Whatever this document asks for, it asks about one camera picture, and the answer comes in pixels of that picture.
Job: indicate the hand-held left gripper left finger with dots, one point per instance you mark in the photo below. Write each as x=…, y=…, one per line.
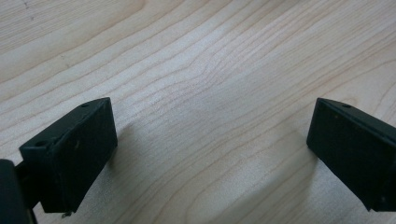
x=74, y=152

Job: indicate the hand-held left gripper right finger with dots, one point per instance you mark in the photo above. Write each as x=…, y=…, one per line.
x=351, y=149

